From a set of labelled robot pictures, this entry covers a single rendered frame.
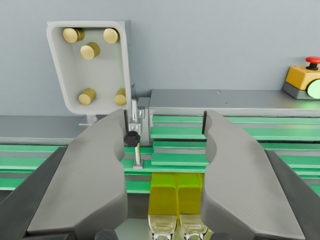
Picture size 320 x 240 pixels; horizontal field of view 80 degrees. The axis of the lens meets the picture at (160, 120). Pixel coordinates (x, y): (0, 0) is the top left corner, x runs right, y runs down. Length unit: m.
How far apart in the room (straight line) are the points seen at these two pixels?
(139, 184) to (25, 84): 0.45
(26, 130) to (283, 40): 0.73
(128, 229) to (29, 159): 0.30
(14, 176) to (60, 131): 0.17
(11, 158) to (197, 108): 0.47
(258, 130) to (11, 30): 0.65
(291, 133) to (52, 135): 0.58
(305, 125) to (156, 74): 0.38
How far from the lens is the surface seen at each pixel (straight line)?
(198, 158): 0.46
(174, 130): 0.40
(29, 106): 0.74
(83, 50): 0.52
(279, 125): 0.50
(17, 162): 0.58
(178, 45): 0.55
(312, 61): 0.61
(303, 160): 0.55
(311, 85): 0.59
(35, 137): 0.62
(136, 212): 0.62
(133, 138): 0.35
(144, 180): 0.54
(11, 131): 0.68
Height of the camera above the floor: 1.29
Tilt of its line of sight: 60 degrees down
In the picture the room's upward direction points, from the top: 176 degrees counter-clockwise
